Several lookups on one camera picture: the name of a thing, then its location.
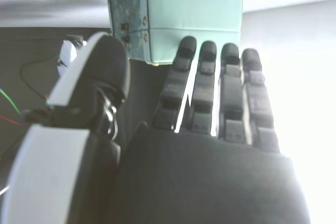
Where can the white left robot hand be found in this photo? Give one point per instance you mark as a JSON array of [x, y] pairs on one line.
[[199, 176]]

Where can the teal floral trunk box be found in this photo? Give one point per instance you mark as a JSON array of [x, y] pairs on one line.
[[162, 45]]

